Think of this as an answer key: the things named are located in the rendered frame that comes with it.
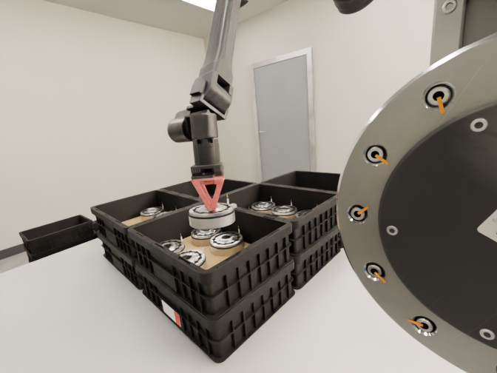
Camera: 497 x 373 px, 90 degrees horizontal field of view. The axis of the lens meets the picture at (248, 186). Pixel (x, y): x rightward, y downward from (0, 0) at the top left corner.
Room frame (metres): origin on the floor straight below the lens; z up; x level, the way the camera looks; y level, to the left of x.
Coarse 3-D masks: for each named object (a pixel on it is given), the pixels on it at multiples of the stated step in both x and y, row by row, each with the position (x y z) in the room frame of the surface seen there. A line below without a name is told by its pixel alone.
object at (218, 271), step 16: (144, 224) 0.73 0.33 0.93; (288, 224) 0.61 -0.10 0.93; (144, 240) 0.61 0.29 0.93; (272, 240) 0.56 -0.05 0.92; (160, 256) 0.54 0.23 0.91; (176, 256) 0.50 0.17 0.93; (240, 256) 0.48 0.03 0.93; (192, 272) 0.45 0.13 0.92; (208, 272) 0.43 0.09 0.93; (224, 272) 0.45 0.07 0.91
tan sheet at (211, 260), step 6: (180, 240) 0.80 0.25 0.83; (186, 240) 0.80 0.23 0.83; (186, 246) 0.75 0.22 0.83; (192, 246) 0.74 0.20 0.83; (198, 246) 0.74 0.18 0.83; (204, 246) 0.73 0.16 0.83; (246, 246) 0.71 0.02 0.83; (204, 252) 0.69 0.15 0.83; (210, 252) 0.69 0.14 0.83; (210, 258) 0.65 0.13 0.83; (216, 258) 0.65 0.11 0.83; (222, 258) 0.65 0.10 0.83; (210, 264) 0.62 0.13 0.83
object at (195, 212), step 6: (204, 204) 0.58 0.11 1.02; (222, 204) 0.58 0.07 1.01; (228, 204) 0.57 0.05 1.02; (192, 210) 0.53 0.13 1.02; (198, 210) 0.53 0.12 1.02; (216, 210) 0.52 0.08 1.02; (222, 210) 0.52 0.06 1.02; (228, 210) 0.51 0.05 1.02; (198, 216) 0.50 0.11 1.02; (204, 216) 0.49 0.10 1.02; (210, 216) 0.49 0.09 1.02
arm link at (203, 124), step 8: (200, 112) 0.53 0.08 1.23; (208, 112) 0.55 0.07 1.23; (192, 120) 0.54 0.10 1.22; (200, 120) 0.53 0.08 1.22; (208, 120) 0.53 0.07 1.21; (216, 120) 0.55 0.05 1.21; (192, 128) 0.54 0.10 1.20; (200, 128) 0.53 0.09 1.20; (208, 128) 0.53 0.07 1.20; (216, 128) 0.55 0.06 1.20; (192, 136) 0.54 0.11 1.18; (200, 136) 0.53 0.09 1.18; (208, 136) 0.53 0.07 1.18; (216, 136) 0.54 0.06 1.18
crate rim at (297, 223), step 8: (256, 184) 1.09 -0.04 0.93; (264, 184) 1.08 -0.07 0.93; (232, 192) 0.99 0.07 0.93; (320, 192) 0.88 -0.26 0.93; (328, 192) 0.86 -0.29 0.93; (328, 200) 0.78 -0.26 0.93; (336, 200) 0.80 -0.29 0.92; (240, 208) 0.79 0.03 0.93; (320, 208) 0.72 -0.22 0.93; (328, 208) 0.76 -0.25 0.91; (272, 216) 0.68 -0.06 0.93; (304, 216) 0.66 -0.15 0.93; (312, 216) 0.69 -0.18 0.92; (296, 224) 0.63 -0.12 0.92; (304, 224) 0.66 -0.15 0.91
